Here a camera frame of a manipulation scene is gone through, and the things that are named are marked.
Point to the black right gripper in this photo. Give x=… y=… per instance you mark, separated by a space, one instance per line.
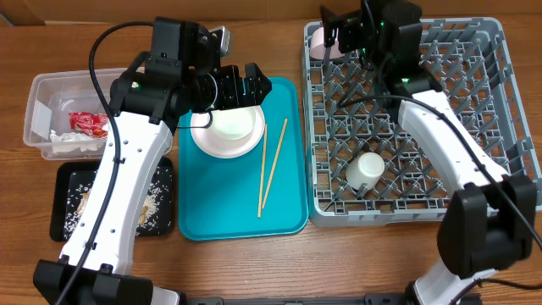
x=350 y=26

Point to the white paper cup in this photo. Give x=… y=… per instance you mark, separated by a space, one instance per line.
x=365 y=171

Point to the black plastic tray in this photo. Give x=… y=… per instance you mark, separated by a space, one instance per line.
x=61 y=187

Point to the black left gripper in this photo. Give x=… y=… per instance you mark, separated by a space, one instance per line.
x=235 y=97

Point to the grey dishwasher rack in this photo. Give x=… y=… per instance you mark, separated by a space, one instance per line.
x=470 y=59

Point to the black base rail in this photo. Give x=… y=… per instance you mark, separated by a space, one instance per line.
x=368 y=299

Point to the teal plastic tray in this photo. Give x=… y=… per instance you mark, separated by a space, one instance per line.
x=218 y=197

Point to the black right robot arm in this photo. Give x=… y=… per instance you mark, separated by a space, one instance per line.
x=489 y=222

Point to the clear plastic bin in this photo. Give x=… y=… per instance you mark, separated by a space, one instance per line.
x=52 y=97

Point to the red snack wrapper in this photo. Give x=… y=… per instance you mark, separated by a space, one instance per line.
x=93 y=125

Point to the pink bowl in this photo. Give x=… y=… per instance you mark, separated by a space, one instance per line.
x=317 y=46

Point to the peanuts and rice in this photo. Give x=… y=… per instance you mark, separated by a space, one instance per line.
x=156 y=214

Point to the foil wrapper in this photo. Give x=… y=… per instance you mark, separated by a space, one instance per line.
x=71 y=141

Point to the pale green bowl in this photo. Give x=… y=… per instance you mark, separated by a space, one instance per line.
x=233 y=124

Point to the pink plate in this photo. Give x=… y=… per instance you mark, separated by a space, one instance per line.
x=218 y=147

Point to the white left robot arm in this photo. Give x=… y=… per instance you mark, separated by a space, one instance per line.
x=179 y=74

